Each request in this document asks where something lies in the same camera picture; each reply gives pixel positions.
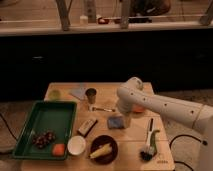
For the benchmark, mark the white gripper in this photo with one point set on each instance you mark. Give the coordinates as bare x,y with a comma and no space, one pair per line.
127,120

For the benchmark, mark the blue sponge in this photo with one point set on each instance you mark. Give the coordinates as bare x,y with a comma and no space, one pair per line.
115,122

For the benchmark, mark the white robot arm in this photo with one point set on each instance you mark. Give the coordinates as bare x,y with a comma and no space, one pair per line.
196,116

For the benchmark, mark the orange bowl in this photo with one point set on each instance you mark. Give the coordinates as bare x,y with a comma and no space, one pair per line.
138,110

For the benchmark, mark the yellow corn cob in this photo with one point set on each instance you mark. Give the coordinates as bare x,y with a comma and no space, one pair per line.
104,150

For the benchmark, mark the dark brown plate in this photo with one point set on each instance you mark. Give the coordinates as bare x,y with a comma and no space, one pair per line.
98,143

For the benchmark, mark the black board eraser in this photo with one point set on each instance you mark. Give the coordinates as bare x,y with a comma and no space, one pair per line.
86,126

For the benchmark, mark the dark metal cup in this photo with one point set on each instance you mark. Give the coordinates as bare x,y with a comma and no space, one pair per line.
91,95

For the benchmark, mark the grey folded cloth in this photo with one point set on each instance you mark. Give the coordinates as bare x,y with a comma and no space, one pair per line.
78,93

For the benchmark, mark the white cup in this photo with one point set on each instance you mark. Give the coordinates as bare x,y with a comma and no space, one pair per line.
76,145

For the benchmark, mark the green plastic tray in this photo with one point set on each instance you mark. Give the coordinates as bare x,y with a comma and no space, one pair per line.
46,116

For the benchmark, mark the orange fruit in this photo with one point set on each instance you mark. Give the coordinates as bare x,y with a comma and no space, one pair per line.
58,149

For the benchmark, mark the yellow-green small bowl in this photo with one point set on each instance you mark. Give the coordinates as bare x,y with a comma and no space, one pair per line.
54,95

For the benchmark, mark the dark grape bunch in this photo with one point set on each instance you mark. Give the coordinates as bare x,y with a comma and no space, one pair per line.
41,141

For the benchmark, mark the green handled dish brush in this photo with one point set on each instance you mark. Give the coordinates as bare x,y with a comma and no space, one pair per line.
149,150

